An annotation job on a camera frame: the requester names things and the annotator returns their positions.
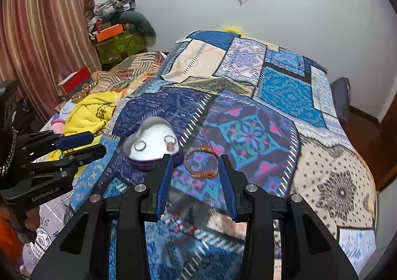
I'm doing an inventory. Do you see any red string bracelet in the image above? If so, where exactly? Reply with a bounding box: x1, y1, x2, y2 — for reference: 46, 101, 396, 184
168, 213, 199, 245

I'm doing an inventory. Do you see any striped pink curtain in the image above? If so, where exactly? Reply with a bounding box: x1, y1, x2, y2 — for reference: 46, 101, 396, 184
1, 0, 101, 123

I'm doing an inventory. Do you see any orange box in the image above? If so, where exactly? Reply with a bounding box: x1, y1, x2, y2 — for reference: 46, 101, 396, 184
96, 24, 124, 42

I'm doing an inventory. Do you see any striped brown blanket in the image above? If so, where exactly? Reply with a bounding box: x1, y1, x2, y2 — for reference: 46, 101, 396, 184
71, 51, 166, 104

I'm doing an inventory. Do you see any yellow plush toy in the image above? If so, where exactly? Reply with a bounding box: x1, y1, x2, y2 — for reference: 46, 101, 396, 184
221, 25, 245, 35

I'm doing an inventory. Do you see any grey neck pillow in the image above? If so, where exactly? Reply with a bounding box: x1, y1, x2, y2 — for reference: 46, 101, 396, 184
118, 11, 156, 37

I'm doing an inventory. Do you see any yellow cloth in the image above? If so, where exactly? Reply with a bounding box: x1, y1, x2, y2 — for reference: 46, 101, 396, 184
44, 91, 120, 161

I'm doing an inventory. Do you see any brown wooden door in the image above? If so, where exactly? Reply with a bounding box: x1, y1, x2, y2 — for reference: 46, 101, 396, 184
375, 78, 396, 191

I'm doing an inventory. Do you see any purple heart jewelry box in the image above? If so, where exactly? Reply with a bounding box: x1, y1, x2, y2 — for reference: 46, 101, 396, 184
123, 117, 184, 172

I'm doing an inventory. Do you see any orange braided bracelet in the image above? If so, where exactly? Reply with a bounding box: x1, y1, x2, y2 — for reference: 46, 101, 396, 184
184, 145, 221, 179

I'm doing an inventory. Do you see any pile of clothes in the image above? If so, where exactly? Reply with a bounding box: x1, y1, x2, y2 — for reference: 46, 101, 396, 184
87, 0, 136, 33

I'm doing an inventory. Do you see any red box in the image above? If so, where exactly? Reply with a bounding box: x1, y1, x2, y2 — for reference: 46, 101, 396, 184
58, 66, 92, 95

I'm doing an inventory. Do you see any patchwork patterned bedspread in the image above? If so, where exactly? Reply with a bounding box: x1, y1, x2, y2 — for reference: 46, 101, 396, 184
70, 31, 376, 279

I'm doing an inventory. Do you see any grey backpack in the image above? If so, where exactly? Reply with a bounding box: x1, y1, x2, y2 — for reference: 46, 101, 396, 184
331, 77, 351, 123

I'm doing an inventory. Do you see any person's left hand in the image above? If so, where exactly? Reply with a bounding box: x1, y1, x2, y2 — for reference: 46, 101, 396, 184
25, 207, 40, 231

